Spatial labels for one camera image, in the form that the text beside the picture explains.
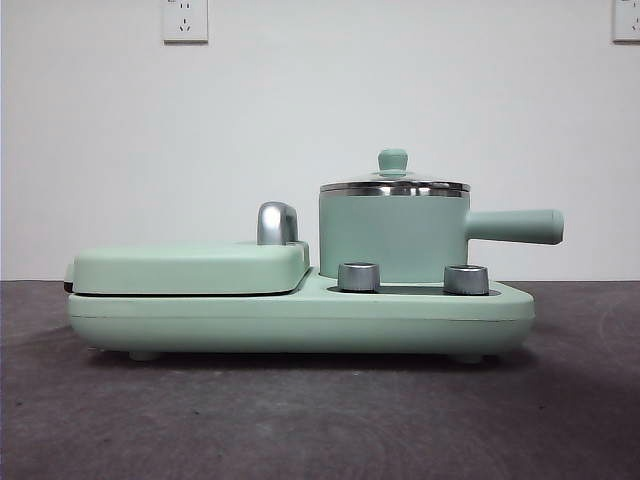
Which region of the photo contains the glass lid with green knob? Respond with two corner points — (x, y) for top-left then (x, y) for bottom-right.
(319, 147), (472, 195)

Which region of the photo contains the white wall socket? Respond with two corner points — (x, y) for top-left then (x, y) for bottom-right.
(162, 0), (209, 44)
(612, 0), (640, 43)

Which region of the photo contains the green breakfast machine base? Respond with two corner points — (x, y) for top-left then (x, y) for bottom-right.
(67, 266), (535, 362)

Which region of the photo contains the green pot with straight handle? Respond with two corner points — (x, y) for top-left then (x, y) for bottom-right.
(317, 185), (566, 281)

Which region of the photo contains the green griddle cover, silver handle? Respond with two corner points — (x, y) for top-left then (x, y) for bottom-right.
(63, 201), (312, 297)

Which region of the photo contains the silver control knob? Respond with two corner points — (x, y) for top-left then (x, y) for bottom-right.
(337, 260), (382, 292)
(443, 263), (491, 296)

